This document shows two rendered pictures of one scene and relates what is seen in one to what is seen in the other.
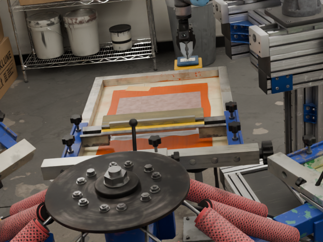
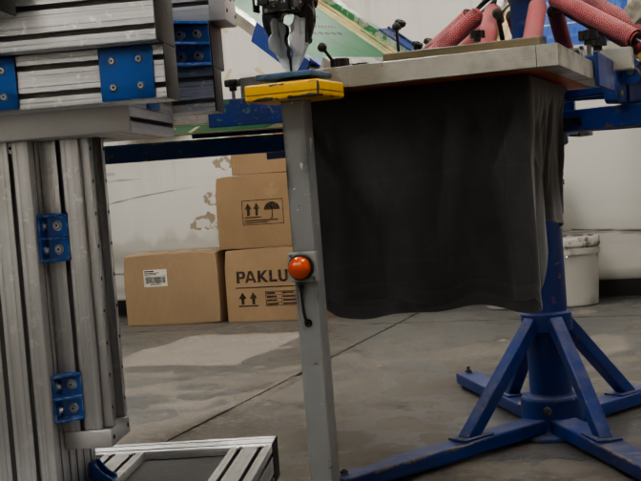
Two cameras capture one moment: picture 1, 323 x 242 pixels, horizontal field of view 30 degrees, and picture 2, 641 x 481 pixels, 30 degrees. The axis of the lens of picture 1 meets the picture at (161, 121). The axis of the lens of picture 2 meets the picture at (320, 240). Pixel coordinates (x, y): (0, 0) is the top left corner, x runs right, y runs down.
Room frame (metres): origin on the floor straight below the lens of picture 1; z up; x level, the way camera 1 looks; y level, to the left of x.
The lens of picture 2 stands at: (4.59, 0.38, 0.79)
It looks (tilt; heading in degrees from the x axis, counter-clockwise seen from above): 3 degrees down; 195
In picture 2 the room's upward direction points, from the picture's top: 4 degrees counter-clockwise
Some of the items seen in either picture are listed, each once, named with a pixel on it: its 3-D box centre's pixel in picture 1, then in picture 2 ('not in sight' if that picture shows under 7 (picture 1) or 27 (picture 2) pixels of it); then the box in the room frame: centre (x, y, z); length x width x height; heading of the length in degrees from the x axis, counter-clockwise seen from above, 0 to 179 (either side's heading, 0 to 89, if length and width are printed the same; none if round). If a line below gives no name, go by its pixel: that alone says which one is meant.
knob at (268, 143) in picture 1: (263, 152); not in sight; (1.63, -0.30, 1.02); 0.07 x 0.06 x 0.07; 175
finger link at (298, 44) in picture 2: (183, 49); (295, 43); (2.69, -0.14, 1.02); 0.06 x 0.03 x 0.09; 175
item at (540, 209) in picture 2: not in sight; (548, 188); (2.18, 0.21, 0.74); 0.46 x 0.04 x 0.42; 175
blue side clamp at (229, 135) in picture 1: (233, 135); not in sight; (1.84, -0.24, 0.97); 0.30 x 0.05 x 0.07; 175
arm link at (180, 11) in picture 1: (182, 10); not in sight; (2.68, -0.16, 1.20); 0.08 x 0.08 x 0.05
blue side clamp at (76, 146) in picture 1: (76, 147); (594, 73); (1.89, 0.31, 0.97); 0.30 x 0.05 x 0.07; 175
